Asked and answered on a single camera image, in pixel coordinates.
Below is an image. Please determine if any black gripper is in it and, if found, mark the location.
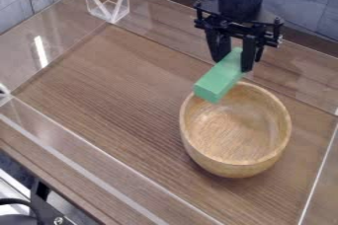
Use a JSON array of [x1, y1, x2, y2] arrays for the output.
[[193, 0, 283, 73]]

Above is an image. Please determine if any green stick block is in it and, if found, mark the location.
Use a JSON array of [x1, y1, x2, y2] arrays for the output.
[[192, 47, 243, 104]]

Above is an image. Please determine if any wooden bowl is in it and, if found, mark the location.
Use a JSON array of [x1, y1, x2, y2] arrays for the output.
[[179, 82, 291, 179]]

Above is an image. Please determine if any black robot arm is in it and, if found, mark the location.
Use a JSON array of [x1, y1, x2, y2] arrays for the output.
[[193, 0, 283, 72]]

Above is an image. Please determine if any clear acrylic corner bracket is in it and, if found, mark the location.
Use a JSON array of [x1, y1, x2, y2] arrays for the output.
[[85, 0, 129, 24]]

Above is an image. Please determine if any clear acrylic tray wall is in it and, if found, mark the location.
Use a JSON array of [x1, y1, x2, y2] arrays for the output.
[[0, 0, 338, 225]]

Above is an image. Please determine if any black table frame bracket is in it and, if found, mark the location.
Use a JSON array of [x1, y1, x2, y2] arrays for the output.
[[0, 179, 84, 225]]

